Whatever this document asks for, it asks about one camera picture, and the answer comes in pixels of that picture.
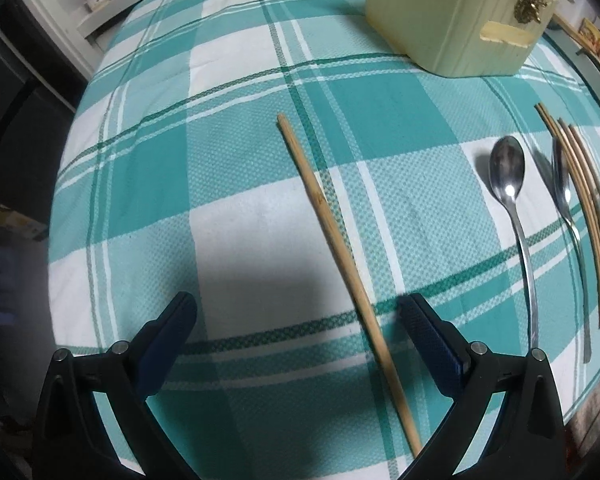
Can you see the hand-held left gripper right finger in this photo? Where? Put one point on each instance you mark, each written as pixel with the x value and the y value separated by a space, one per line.
pixel 432 345

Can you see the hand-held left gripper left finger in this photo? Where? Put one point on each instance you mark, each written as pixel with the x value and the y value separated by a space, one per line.
pixel 167 340

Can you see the metal spoon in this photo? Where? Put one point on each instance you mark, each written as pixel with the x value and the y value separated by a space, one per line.
pixel 506 165
pixel 562 195

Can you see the cream utensil box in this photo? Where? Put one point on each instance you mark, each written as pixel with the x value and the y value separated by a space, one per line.
pixel 430 10

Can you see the teal checked tablecloth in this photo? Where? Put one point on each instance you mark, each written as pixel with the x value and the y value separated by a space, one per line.
pixel 180 160

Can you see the yellow packet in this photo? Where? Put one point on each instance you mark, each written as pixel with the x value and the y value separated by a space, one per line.
pixel 594 35

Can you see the dark grey refrigerator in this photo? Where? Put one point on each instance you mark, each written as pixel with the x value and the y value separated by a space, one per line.
pixel 10 110

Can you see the white kitchen counter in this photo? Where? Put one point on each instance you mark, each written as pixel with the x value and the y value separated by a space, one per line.
pixel 100 22

